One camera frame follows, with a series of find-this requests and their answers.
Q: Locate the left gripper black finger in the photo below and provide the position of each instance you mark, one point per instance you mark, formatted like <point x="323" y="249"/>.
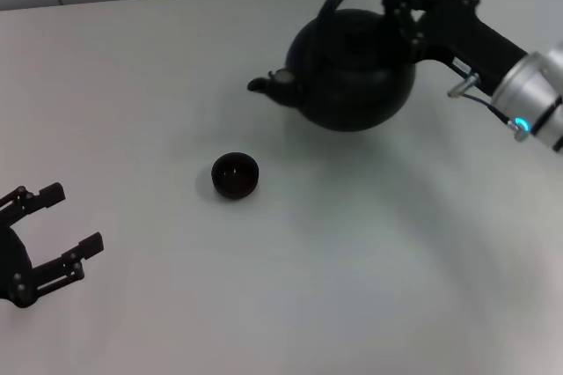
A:
<point x="66" y="265"/>
<point x="39" y="199"/>

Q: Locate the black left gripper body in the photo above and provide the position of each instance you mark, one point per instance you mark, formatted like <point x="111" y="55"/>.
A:
<point x="15" y="269"/>

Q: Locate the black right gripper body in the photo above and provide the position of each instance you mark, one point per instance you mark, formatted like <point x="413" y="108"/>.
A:
<point x="466" y="36"/>

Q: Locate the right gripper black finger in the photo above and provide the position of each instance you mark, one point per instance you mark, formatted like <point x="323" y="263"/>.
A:
<point x="409" y="0"/>
<point x="411" y="27"/>

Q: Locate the black round teapot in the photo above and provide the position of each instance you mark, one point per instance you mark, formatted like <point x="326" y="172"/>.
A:
<point x="352" y="75"/>

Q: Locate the small dark brown teacup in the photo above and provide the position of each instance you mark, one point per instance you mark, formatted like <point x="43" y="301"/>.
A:
<point x="235" y="176"/>

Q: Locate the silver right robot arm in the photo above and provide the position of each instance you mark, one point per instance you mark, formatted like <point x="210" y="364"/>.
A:
<point x="536" y="80"/>

